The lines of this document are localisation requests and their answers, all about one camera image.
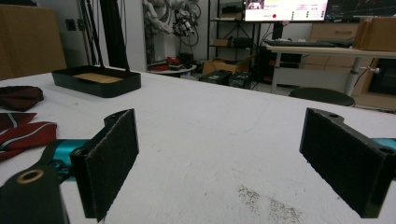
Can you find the black round stool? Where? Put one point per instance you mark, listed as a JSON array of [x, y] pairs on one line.
[[322, 96]]

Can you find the dark computer monitor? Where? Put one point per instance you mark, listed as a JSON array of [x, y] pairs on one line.
[[361, 9]]

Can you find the black metal shelf rack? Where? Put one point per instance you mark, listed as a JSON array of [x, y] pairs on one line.
[[218, 40]]

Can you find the red objects pile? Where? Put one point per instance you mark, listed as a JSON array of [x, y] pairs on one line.
[[169, 62]]

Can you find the large brown cardboard box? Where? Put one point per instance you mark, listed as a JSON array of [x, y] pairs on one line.
[[28, 43]]

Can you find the black wall socket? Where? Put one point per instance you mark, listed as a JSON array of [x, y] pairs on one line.
[[70, 25]]

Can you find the bright computer monitor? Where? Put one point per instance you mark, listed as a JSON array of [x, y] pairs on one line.
[[285, 11]]

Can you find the flat brown cardboard piece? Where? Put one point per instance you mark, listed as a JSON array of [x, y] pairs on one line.
[[97, 78]]

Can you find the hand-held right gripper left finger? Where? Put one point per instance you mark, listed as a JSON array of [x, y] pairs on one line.
[[109, 161]]

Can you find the white humanoid robot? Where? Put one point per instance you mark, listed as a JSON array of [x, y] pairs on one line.
[[158, 21]]

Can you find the dark red folded cloth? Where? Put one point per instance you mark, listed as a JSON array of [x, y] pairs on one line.
[[19, 97]]

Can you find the white desk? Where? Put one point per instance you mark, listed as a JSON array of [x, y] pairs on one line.
[[314, 50]]

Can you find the small round white table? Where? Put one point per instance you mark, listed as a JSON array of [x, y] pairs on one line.
[[172, 71]]

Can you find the black keyboard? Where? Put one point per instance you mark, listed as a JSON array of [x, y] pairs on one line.
[[299, 43]]

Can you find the open cardboard box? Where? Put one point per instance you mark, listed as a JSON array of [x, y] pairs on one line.
[[222, 66]]

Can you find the black rectangular tray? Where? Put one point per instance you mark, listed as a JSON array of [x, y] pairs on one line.
[[102, 88]]

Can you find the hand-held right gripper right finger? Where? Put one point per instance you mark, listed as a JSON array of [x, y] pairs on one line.
[[345, 158]]

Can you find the red striped necktie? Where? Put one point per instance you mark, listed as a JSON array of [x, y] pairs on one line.
[[29, 137]]

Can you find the black metal stand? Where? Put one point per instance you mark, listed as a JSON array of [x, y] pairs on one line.
[[113, 34]]

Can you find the brown cardboard box on desk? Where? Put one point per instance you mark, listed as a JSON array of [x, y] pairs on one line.
[[378, 34]]

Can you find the black equipment case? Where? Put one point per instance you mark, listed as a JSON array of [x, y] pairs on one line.
[[240, 80], [215, 76]]

